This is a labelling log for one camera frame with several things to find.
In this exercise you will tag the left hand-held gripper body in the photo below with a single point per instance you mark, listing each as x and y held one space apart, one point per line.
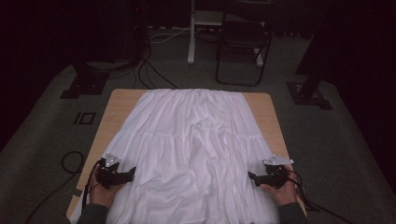
109 178

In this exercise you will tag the white metal stand frame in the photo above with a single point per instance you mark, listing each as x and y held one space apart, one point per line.
192 37

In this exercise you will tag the grey tape piece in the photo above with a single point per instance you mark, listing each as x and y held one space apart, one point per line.
75 192

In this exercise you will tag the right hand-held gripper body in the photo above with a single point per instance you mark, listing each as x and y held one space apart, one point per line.
276 177

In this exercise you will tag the person's right hand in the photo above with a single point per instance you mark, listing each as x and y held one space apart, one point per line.
285 194

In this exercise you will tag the white skirt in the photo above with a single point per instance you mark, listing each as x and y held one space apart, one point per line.
193 149

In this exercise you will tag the black folding chair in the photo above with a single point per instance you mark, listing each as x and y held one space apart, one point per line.
243 32

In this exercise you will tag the person's left hand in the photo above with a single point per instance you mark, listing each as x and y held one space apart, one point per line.
101 194

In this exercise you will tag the black stand with base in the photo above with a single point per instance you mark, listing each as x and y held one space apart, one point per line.
85 84
308 95

